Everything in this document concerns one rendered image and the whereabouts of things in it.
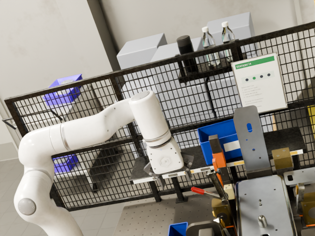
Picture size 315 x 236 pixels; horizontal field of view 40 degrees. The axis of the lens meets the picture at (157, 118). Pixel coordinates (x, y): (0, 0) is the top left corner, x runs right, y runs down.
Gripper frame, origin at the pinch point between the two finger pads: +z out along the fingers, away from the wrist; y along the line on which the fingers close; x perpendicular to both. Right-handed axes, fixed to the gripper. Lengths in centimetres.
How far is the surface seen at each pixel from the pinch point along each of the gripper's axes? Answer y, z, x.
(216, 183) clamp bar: 6.0, 26.5, 33.4
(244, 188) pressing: 14, 43, 49
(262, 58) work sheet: 38, -1, 88
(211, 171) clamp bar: 5.2, 21.2, 34.8
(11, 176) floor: -268, 116, 289
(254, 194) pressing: 18, 43, 43
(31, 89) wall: -215, 35, 329
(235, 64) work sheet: 25, -2, 88
